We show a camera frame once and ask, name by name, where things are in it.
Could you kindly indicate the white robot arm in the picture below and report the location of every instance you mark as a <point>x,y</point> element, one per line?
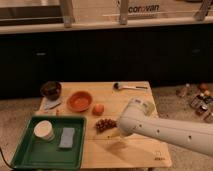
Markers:
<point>136,119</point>

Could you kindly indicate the red bowl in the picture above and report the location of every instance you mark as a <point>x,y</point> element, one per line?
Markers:
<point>79,101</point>

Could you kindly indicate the dark brown bowl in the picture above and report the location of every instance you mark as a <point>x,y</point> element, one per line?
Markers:
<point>51,90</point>

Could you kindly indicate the black and silver spoon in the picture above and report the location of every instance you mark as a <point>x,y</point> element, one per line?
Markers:
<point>119,86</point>

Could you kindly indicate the wooden table board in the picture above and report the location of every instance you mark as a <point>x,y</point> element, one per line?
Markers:
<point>100,151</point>

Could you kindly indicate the orange tomato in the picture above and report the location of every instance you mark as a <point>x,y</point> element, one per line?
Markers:
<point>98,109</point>

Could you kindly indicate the bunch of red grapes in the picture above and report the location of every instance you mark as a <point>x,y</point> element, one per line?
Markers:
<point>105,124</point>

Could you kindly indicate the green plastic cup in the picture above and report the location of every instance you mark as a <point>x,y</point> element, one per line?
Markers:
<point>149,108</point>

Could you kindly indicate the grey knife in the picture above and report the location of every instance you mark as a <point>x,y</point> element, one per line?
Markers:
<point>51,104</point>

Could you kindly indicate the grey sponge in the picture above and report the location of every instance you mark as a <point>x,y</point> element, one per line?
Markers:
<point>67,136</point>

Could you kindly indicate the white paper cup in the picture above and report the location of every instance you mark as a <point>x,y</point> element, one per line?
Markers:
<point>44,130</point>

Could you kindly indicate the green plastic tray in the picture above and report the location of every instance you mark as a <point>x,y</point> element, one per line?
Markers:
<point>35,153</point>

